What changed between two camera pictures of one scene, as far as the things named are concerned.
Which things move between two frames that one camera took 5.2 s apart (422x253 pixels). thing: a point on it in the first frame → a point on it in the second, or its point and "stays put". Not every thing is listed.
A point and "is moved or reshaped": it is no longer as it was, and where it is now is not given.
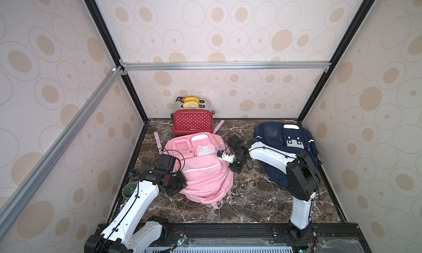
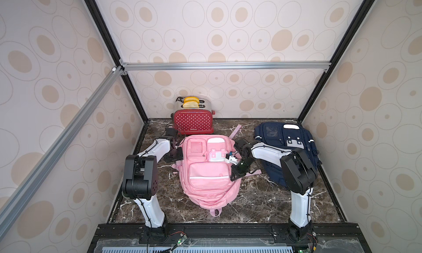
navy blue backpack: x=292 y=137 stays put
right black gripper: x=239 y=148 → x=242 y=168
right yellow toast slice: x=190 y=104 stays put
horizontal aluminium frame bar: x=153 y=66 stays put
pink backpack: x=209 y=177 is moved or reshaped
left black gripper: x=181 y=184 → x=179 y=156
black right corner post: x=339 y=55 stays put
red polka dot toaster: x=193 y=120 stays put
